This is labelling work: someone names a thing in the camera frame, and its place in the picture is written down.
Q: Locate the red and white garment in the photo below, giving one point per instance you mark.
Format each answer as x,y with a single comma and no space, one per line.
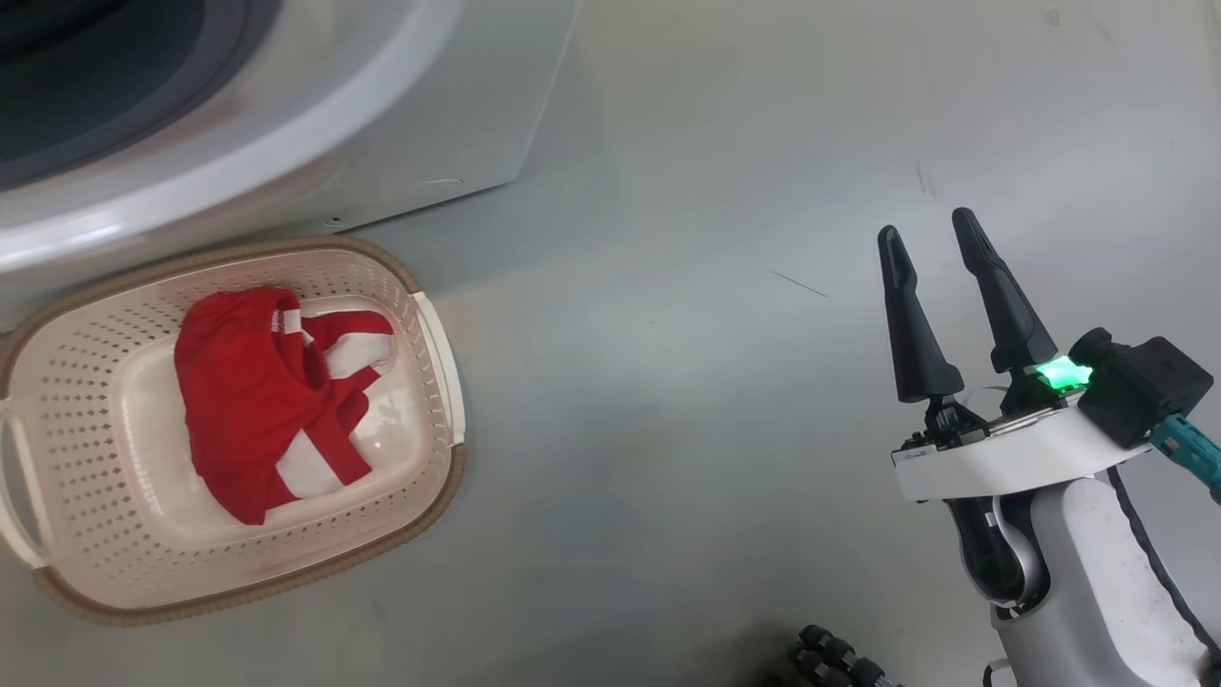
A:
238,401

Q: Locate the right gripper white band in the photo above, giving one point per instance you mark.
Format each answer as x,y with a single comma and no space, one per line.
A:
1002,463

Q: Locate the white front-load washing machine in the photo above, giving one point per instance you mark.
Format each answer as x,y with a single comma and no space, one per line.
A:
429,95

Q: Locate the cream perforated laundry basket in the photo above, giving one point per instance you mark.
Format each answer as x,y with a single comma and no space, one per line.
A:
95,429

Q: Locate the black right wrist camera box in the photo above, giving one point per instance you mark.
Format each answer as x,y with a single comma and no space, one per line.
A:
1145,386

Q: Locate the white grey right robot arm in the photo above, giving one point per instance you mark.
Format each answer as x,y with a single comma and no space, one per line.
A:
1078,592

